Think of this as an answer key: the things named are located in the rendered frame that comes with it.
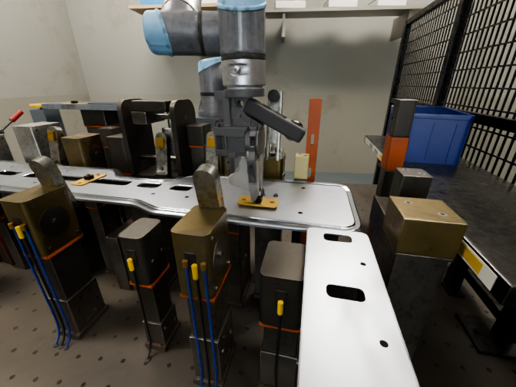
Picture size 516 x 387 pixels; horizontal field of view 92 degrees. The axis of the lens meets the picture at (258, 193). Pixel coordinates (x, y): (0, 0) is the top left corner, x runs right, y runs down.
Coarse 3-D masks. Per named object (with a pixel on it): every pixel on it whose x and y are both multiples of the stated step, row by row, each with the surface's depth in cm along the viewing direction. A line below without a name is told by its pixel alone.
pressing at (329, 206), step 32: (0, 160) 81; (0, 192) 61; (96, 192) 58; (128, 192) 58; (160, 192) 58; (192, 192) 58; (224, 192) 58; (288, 192) 58; (320, 192) 58; (256, 224) 46; (288, 224) 45; (320, 224) 45; (352, 224) 45
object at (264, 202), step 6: (240, 198) 53; (246, 198) 53; (258, 198) 51; (264, 198) 53; (270, 198) 53; (246, 204) 51; (252, 204) 51; (258, 204) 51; (264, 204) 51; (270, 204) 51; (276, 204) 51
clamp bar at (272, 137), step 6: (270, 96) 60; (276, 96) 60; (282, 96) 62; (270, 102) 63; (276, 102) 63; (282, 102) 63; (276, 108) 64; (282, 108) 64; (270, 132) 66; (276, 132) 65; (270, 138) 66; (276, 138) 66; (276, 144) 65; (276, 150) 65; (276, 156) 66
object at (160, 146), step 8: (160, 136) 71; (168, 136) 72; (160, 144) 71; (168, 144) 73; (160, 152) 72; (168, 152) 73; (160, 160) 73; (168, 160) 73; (160, 168) 73; (168, 168) 74
